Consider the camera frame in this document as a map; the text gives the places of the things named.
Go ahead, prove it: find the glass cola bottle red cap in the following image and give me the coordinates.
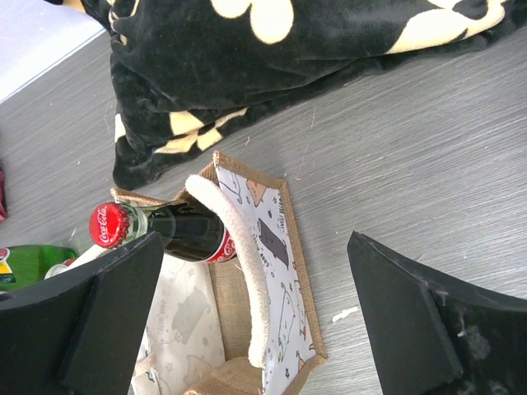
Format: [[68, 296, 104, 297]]
[[89, 199, 236, 263]]

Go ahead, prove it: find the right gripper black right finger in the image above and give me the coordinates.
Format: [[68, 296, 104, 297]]
[[347, 232, 526, 394]]

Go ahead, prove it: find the green bottle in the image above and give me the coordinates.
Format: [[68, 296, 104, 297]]
[[1, 244, 79, 292]]

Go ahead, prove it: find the burlap canvas cat-print bag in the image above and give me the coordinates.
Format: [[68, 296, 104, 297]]
[[131, 152, 327, 394]]

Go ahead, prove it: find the black floral fleece blanket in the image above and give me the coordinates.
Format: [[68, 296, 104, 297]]
[[69, 0, 526, 190]]

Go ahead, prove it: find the pink folded cloth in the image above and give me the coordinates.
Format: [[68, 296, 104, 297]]
[[0, 169, 7, 221]]

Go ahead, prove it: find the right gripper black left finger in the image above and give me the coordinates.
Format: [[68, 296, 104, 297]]
[[1, 232, 164, 394]]

